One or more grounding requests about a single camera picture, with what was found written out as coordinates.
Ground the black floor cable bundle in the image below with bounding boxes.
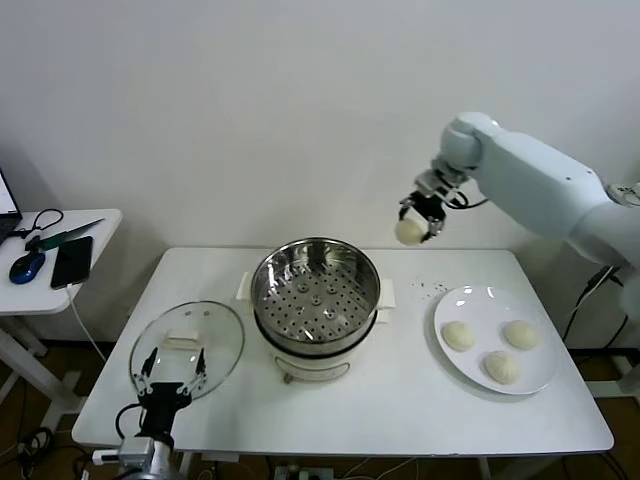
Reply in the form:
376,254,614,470
17,427,89,480

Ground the small white side table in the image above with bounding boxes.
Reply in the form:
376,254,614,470
0,208,124,436

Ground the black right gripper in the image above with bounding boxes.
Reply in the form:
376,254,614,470
398,192,449,244

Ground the black smartphone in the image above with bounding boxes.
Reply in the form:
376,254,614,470
50,236,95,291

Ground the large white plate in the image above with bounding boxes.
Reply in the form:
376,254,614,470
433,284,561,396

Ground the white floor power strip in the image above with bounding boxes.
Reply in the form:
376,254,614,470
273,464,335,480

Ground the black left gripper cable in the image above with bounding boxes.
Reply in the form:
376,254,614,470
115,403,146,441

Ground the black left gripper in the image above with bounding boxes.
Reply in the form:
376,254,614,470
132,348,209,441

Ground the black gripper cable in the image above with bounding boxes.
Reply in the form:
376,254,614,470
115,403,146,441
447,187,491,209

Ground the white desk foot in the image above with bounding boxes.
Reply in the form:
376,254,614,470
584,357,640,401

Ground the glass lid with white handle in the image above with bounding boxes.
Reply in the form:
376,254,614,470
129,300,246,401

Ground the blue computer mouse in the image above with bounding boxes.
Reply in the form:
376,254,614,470
8,251,47,286

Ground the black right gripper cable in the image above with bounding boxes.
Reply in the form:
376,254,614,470
447,187,491,209

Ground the white electric cooking pot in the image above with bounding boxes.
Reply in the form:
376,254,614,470
235,272,397,385

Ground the white charging cable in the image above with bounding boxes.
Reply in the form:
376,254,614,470
67,284,109,364

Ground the white steamed baozi bun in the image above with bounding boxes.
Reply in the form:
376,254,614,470
442,320,477,353
394,215,431,247
501,319,543,350
482,350,522,387

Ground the black looped cable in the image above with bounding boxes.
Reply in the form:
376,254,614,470
9,208,65,241

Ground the white side desk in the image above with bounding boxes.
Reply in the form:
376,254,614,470
607,182,640,201

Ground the black cable with adapter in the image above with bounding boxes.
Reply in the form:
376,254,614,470
562,264,631,347

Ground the perforated stainless steamer basket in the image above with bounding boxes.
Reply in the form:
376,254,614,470
251,238,382,351

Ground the black laptop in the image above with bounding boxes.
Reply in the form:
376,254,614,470
0,164,25,246

